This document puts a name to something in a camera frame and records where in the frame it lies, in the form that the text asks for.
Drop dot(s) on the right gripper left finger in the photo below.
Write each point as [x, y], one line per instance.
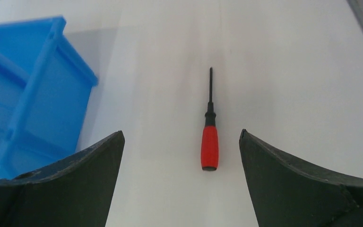
[76, 191]

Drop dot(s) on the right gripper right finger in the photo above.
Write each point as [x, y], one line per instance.
[287, 191]

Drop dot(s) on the red black screwdriver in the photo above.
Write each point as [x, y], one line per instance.
[209, 144]

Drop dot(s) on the blue plastic bin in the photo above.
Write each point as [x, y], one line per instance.
[45, 87]

